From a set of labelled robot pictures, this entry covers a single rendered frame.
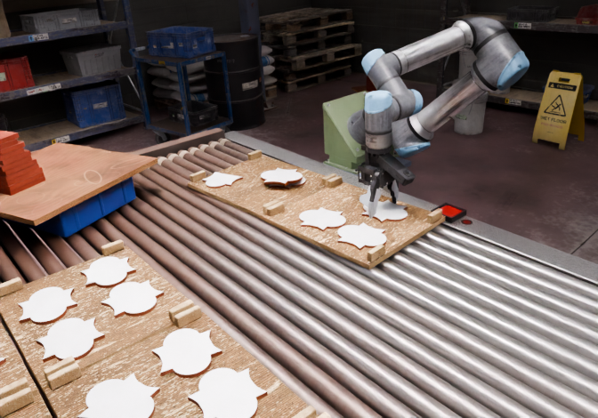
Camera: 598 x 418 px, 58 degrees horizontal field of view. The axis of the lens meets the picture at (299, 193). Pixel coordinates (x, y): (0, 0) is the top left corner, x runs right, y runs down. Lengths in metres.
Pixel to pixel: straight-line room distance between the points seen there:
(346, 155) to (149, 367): 1.22
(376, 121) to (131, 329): 0.82
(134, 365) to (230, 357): 0.19
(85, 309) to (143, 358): 0.26
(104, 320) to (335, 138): 1.16
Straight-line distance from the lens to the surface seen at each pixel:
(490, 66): 1.79
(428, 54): 1.70
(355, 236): 1.49
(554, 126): 5.04
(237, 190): 1.83
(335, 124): 2.08
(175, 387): 1.10
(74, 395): 1.15
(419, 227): 1.56
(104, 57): 5.83
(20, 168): 1.85
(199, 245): 1.56
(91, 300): 1.40
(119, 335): 1.26
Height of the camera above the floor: 1.68
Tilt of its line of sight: 25 degrees down
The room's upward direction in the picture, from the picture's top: 4 degrees counter-clockwise
